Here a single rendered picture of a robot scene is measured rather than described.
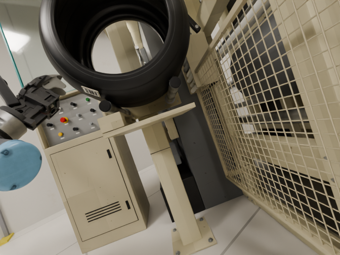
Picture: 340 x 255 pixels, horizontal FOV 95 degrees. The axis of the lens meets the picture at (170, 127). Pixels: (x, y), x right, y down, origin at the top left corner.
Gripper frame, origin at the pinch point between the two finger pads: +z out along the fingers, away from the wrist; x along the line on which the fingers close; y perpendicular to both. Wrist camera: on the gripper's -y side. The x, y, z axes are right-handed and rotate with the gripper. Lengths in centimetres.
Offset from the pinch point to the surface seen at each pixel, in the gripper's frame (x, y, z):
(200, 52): 15, 44, 56
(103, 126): -4.4, 21.4, -6.2
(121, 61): -12.6, 6.7, 45.2
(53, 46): 4.6, -6.2, 7.5
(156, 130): -25, 45, 21
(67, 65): 3.5, 0.9, 4.3
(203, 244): -44, 101, -23
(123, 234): -105, 68, -26
